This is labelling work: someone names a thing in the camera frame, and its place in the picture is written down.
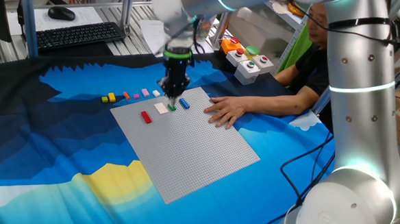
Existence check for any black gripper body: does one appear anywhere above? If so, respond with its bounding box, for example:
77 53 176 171
159 56 194 92

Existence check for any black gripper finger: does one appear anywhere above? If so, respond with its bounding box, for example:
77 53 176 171
172 88 182 107
165 88 175 106

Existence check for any large white Lego plate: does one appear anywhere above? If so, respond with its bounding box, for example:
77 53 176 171
153 101 170 115

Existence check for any red Lego brick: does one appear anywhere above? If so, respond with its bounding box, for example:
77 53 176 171
140 110 153 125

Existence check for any gray Lego baseplate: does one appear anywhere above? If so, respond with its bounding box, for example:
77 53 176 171
105 82 265 210

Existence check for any person's right forearm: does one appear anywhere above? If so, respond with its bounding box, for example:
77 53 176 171
272 62 301 88

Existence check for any clear cup of Lego pieces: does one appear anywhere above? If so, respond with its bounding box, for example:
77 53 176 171
195 14 216 42

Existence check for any person's left hand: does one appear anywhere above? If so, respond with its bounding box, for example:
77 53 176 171
203 94 248 131

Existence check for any printed white paper sheet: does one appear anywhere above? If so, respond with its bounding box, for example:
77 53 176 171
137 18 216 61

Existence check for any orange plastic object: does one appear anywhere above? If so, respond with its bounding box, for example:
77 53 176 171
219 36 243 56

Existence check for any white box red button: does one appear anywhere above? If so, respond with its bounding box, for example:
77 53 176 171
225 48 249 69
250 53 275 75

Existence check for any white box green button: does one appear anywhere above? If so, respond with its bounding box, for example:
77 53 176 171
234 58 262 86

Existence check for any white cardboard box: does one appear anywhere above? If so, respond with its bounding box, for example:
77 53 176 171
225 5 297 60

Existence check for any plain white paper sheet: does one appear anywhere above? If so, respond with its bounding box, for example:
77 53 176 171
4 1 105 42

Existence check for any black computer keyboard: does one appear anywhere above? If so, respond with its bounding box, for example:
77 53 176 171
34 17 128 58

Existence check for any white metal shelf rack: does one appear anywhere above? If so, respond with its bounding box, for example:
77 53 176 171
261 0 310 69

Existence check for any blue landscape print cloth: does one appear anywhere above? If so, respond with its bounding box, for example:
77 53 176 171
0 45 340 224

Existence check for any bright green fabric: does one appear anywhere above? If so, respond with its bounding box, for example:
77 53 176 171
277 22 314 76

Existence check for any black computer mouse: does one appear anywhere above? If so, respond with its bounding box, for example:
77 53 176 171
47 5 77 22

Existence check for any yellow round object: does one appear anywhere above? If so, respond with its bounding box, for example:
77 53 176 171
286 1 312 18

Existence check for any person's head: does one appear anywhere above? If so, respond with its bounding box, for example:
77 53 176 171
304 2 330 51

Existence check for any green flange ring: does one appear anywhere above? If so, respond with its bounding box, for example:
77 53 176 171
162 48 193 62

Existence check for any aluminium frame post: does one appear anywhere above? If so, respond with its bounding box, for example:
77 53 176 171
310 86 333 116
15 0 42 60
208 11 234 52
119 0 135 36

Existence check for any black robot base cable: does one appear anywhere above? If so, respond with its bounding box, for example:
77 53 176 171
264 129 337 224

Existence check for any black cable strap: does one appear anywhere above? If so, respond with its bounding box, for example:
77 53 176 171
327 14 393 34

